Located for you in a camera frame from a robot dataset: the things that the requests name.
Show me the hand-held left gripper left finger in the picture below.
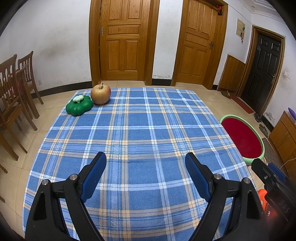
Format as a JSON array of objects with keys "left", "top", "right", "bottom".
[{"left": 25, "top": 152, "right": 107, "bottom": 241}]

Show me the thin pale cable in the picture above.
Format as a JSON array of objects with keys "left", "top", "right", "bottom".
[{"left": 279, "top": 158, "right": 296, "bottom": 169}]

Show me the low wooden wall cabinet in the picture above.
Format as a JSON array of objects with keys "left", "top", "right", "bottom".
[{"left": 218, "top": 54, "right": 247, "bottom": 93}]

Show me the beige wall box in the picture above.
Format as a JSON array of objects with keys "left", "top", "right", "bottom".
[{"left": 236, "top": 19, "right": 246, "bottom": 39}]

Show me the red basin with green rim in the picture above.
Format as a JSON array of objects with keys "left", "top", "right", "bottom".
[{"left": 218, "top": 113, "right": 265, "bottom": 166}]

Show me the red doormat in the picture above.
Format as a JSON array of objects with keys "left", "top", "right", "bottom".
[{"left": 231, "top": 95, "right": 255, "bottom": 114}]

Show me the orange plastic stool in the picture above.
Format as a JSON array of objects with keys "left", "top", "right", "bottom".
[{"left": 258, "top": 189, "right": 269, "bottom": 209}]

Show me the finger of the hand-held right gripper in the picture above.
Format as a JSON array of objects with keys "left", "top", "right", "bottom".
[
  {"left": 252, "top": 159, "right": 279, "bottom": 188},
  {"left": 268, "top": 163, "right": 289, "bottom": 180}
]

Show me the wooden dining chair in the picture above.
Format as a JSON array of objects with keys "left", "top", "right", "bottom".
[
  {"left": 0, "top": 162, "right": 8, "bottom": 202},
  {"left": 18, "top": 51, "right": 44, "bottom": 118},
  {"left": 0, "top": 54, "right": 38, "bottom": 131}
]

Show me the green pumpkin-shaped container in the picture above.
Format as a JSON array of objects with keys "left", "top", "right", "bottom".
[{"left": 66, "top": 95, "right": 93, "bottom": 116}]

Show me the yellow-red apple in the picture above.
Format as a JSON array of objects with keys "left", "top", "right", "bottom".
[{"left": 91, "top": 83, "right": 111, "bottom": 105}]

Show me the wooden sideboard cabinet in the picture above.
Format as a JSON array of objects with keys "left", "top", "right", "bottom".
[{"left": 268, "top": 111, "right": 296, "bottom": 163}]

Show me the dark metal entrance door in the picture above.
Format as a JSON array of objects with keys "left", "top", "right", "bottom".
[{"left": 237, "top": 25, "right": 285, "bottom": 116}]

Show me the wooden panel door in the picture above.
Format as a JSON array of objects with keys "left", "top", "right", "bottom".
[
  {"left": 172, "top": 0, "right": 228, "bottom": 90},
  {"left": 89, "top": 0, "right": 160, "bottom": 87}
]

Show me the grey floor mat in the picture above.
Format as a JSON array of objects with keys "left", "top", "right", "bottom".
[{"left": 261, "top": 137, "right": 285, "bottom": 167}]

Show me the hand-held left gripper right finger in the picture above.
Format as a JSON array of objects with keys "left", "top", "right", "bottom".
[{"left": 185, "top": 152, "right": 266, "bottom": 241}]

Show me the blue plaid tablecloth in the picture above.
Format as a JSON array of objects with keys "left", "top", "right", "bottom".
[{"left": 22, "top": 87, "right": 255, "bottom": 241}]

